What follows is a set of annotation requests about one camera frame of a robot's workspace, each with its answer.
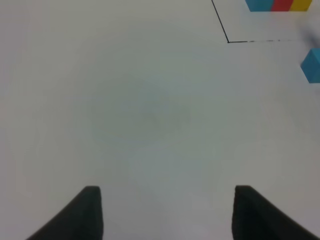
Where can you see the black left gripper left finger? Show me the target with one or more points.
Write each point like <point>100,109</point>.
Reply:
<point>80,219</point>

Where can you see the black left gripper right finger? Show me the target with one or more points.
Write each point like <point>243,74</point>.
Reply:
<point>256,218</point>

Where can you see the template blue cube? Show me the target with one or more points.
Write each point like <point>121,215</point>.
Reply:
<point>259,5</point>

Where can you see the template red cube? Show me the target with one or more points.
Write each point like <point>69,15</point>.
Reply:
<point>281,5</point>

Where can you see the template yellow cube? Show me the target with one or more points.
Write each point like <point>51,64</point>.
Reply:
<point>300,5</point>

